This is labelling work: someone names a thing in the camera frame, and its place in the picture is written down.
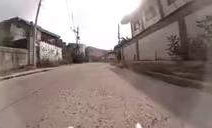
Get bush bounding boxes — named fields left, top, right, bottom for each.
left=63, top=49, right=88, bottom=64

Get leaning pole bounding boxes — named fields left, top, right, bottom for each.
left=31, top=0, right=43, bottom=69

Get hill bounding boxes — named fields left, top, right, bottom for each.
left=84, top=45, right=110, bottom=63

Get overhead wires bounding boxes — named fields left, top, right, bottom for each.
left=63, top=0, right=78, bottom=34

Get grey concrete road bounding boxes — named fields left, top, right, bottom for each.
left=0, top=62, right=212, bottom=128

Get grey concrete pavement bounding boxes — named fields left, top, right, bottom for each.
left=108, top=61, right=212, bottom=94

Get grey kerb strip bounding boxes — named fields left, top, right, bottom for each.
left=0, top=64, right=62, bottom=83

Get bushes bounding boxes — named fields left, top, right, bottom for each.
left=165, top=14, right=212, bottom=63

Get utility pole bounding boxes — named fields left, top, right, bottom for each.
left=69, top=25, right=82, bottom=56

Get large grey building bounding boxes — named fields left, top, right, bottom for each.
left=113, top=0, right=212, bottom=63

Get dark-roofed building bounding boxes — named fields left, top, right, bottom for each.
left=0, top=16, right=67, bottom=66

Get white wall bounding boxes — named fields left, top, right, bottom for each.
left=38, top=40, right=64, bottom=64

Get pale concrete wall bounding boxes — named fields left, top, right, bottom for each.
left=0, top=44, right=30, bottom=74

